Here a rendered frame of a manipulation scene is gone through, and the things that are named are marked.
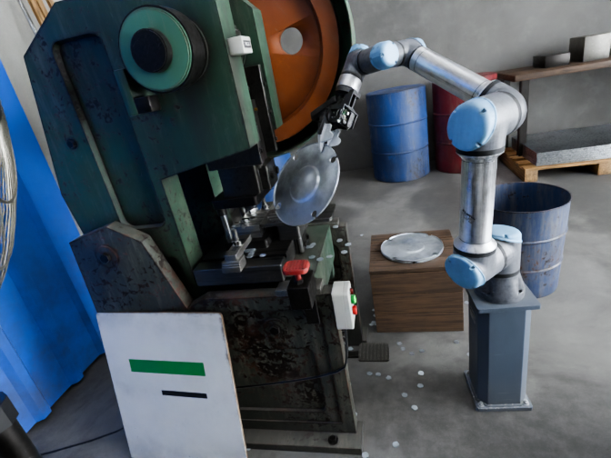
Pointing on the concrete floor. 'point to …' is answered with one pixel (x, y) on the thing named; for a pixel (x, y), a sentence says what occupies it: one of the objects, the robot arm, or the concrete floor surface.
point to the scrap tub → (535, 229)
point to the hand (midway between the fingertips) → (321, 149)
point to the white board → (174, 383)
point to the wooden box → (415, 291)
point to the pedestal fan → (12, 430)
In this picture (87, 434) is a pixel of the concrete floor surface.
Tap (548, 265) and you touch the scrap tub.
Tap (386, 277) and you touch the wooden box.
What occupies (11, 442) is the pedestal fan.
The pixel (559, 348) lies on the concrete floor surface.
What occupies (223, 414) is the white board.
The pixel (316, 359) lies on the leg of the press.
